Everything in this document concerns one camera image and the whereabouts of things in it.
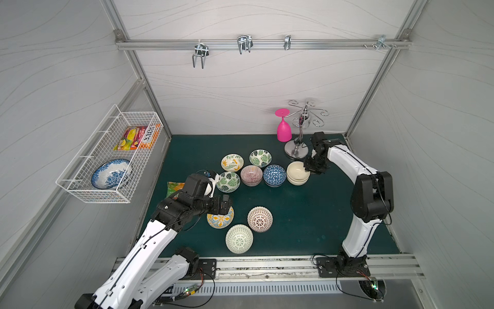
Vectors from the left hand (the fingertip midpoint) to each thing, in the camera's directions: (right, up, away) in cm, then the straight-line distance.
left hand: (222, 201), depth 72 cm
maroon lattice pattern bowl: (+15, -12, +14) cm, 24 cm away
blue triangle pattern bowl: (+23, +6, +27) cm, 36 cm away
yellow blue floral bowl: (-3, -13, +14) cm, 19 cm away
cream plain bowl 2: (+34, +3, +21) cm, 40 cm away
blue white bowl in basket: (-36, +11, -8) cm, 39 cm away
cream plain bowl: (+34, +9, +24) cm, 43 cm away
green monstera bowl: (+16, +15, +36) cm, 42 cm away
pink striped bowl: (+11, +6, +27) cm, 30 cm away
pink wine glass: (+29, +30, +29) cm, 51 cm away
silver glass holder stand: (+38, +21, +39) cm, 59 cm away
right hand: (+39, +10, +22) cm, 46 cm away
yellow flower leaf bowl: (0, +13, +33) cm, 35 cm away
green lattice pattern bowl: (+6, -18, +8) cm, 21 cm away
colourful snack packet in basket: (-33, +24, +1) cm, 41 cm away
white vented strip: (+14, -32, -1) cm, 35 cm away
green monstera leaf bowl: (-1, +3, +27) cm, 27 cm away
